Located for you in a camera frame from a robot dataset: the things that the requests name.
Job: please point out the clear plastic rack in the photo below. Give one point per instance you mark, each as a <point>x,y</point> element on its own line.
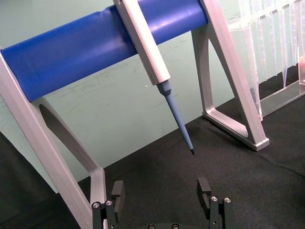
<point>269,47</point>

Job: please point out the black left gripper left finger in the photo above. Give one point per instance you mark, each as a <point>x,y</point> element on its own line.
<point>118,190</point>

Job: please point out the grey stand with blue bar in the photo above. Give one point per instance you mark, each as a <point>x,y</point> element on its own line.
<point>71,57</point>

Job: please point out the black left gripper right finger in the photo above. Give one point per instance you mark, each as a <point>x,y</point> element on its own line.
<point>203,188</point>

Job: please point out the grey pipette with blue tip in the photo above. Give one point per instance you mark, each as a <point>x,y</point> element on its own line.
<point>145,43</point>

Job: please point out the pale green wall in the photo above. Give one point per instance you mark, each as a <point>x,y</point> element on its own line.
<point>114,107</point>

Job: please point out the black table cloth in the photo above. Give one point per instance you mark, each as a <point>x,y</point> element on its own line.
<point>250,186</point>

